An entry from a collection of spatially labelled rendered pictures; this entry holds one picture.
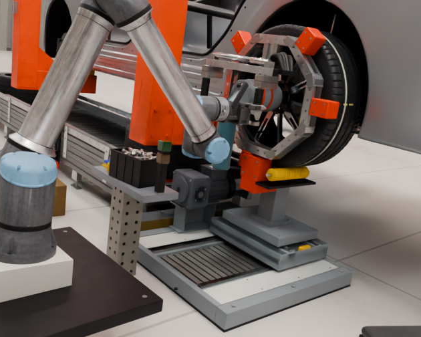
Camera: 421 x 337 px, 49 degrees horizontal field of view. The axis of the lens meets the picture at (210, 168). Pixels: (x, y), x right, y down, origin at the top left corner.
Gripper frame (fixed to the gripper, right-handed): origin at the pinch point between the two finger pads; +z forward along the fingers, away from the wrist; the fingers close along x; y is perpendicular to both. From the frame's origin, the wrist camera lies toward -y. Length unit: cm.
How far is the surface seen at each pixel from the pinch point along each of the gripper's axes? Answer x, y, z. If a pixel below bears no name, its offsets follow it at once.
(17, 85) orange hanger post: -253, 28, -14
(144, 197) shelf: -10, 39, -44
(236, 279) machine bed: 3, 76, 0
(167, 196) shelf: -10, 39, -33
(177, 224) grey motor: -52, 72, 7
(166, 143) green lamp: -10.0, 17.5, -36.8
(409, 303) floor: 47, 82, 73
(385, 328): 80, 49, -20
